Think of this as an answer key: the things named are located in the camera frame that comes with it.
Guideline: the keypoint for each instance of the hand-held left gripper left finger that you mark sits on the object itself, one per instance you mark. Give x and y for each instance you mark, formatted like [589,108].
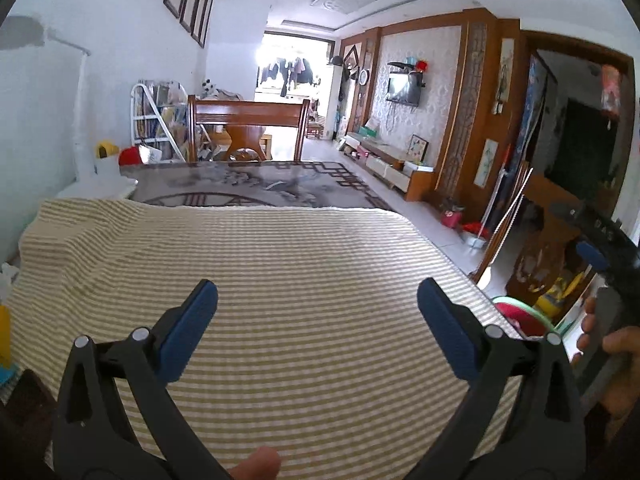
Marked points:
[190,330]

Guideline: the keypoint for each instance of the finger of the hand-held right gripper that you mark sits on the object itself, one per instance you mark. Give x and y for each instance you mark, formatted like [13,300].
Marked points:
[570,215]
[592,257]

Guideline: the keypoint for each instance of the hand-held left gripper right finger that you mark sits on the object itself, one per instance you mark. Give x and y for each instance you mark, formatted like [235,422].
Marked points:
[445,332]

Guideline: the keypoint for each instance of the red bin with green rim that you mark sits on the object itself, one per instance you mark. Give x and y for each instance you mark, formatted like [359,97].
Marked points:
[525,320]

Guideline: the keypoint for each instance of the person's right forearm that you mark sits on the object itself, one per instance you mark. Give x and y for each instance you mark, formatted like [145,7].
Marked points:
[617,442]

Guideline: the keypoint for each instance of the person's right hand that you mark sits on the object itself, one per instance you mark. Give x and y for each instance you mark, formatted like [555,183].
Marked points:
[622,360]

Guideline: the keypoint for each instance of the person's left hand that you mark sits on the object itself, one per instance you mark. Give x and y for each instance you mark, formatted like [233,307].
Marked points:
[255,465]

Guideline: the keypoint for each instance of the carved wooden chair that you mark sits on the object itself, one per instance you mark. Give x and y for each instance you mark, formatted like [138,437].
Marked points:
[545,220]

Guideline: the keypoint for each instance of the yellow toy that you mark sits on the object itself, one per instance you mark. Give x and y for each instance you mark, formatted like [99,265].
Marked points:
[555,300]

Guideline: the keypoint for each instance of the dark entrance door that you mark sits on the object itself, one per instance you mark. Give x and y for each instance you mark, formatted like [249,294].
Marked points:
[582,150]

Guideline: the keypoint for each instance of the metal basin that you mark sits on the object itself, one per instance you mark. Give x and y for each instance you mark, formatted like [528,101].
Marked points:
[477,243]

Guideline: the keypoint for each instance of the yellow striped table cloth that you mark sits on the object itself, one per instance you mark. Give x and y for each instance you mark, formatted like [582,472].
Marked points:
[280,270]

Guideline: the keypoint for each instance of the red bucket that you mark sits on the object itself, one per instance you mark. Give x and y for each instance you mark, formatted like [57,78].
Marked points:
[452,217]

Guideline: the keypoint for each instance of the blue hanging banner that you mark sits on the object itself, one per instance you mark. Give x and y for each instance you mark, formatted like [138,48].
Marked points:
[534,105]

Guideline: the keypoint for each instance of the grey patterned table cover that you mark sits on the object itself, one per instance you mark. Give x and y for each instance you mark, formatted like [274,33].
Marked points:
[260,185]

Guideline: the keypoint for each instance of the small framed colourful picture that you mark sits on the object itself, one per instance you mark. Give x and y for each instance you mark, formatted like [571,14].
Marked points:
[417,149]

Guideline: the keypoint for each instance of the wooden television cabinet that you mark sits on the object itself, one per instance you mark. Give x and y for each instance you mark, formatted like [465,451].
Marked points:
[400,167]

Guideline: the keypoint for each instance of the white pen holder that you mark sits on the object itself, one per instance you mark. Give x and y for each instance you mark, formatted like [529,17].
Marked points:
[107,167]

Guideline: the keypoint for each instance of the red round object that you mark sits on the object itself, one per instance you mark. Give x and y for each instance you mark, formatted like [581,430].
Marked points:
[131,156]

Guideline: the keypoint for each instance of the white crumpled tissue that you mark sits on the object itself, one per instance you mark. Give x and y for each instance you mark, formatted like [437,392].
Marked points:
[7,280]

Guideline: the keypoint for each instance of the blue box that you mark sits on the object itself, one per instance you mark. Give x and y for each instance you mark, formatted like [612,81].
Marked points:
[7,382]

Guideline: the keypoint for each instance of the yellow tape roll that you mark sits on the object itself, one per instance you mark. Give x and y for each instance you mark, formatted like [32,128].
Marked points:
[105,149]

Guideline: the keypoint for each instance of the wooden slat back chair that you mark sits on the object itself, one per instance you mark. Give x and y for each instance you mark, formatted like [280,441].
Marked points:
[247,117]

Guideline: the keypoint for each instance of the white desk lamp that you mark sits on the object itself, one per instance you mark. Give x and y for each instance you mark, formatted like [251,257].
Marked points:
[80,110]

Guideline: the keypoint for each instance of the white standing air conditioner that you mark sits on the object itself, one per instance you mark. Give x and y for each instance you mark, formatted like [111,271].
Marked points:
[336,102]

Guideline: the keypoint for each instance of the hanging clothes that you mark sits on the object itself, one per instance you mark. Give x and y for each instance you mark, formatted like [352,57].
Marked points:
[290,72]

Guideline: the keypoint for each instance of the short wall scroll painting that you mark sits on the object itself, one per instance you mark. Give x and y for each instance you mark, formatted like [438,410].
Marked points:
[487,162]

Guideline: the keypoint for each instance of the long wall scroll painting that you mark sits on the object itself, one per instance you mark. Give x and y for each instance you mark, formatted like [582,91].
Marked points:
[506,70]

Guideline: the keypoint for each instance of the wall mounted television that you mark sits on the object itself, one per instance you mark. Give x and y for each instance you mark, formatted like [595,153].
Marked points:
[404,89]

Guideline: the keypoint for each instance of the wall shelf with ornaments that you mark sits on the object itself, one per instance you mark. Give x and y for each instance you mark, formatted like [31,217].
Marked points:
[407,66]

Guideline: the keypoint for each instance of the round wall clock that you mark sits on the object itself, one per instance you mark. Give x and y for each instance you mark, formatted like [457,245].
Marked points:
[362,76]

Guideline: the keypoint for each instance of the diamond wall decoration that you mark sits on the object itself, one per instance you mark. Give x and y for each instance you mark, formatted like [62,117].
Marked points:
[352,57]

